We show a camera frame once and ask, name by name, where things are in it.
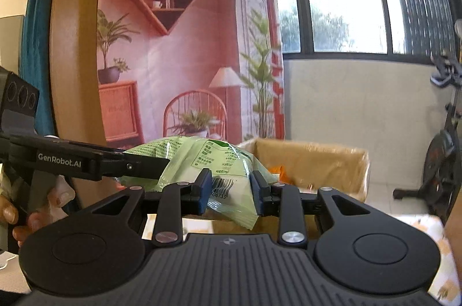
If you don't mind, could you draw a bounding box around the black exercise bike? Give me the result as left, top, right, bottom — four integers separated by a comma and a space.
393, 48, 462, 220

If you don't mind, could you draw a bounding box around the teal curtain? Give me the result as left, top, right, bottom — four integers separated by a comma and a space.
20, 0, 70, 138

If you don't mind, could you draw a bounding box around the checkered floral tablecloth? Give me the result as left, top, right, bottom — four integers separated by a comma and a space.
142, 214, 457, 303

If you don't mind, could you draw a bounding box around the person's left hand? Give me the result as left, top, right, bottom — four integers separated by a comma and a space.
0, 177, 76, 252

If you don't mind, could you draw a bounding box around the cardboard box with plastic liner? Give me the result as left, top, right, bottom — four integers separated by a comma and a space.
213, 137, 371, 246

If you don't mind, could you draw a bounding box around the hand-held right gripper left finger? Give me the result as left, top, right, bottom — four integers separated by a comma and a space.
81, 169, 213, 246

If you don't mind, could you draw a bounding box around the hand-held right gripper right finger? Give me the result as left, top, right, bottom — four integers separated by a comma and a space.
251, 169, 388, 246

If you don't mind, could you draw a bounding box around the printed room backdrop cloth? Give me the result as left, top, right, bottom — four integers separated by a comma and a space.
97, 0, 286, 148

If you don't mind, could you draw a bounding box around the light green snack packet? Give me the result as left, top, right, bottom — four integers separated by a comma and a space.
118, 135, 279, 231

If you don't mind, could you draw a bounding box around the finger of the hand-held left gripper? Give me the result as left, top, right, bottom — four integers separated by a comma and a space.
98, 152, 171, 181

